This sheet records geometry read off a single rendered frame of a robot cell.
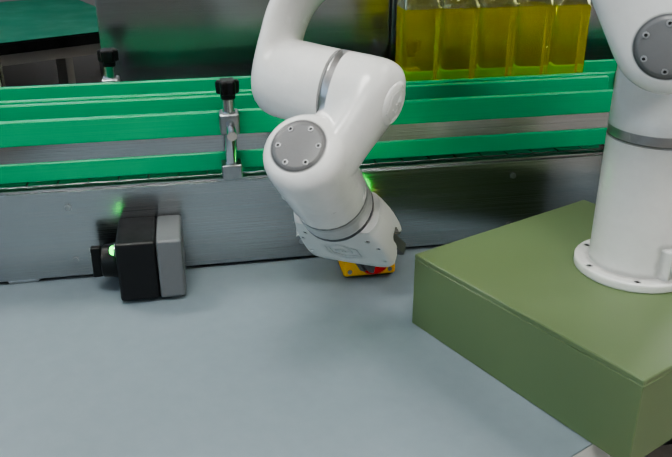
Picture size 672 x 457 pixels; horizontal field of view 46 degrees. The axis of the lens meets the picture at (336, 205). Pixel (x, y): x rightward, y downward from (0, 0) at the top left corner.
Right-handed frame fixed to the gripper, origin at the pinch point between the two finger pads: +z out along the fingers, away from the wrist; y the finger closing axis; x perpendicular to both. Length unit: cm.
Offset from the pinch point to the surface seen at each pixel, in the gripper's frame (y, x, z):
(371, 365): 3.6, -12.7, -0.6
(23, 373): -31.6, -22.4, -10.5
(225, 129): -20.6, 12.2, -4.0
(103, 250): -32.6, -5.6, -2.6
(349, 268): -4.7, 0.8, 10.2
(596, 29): 21, 56, 33
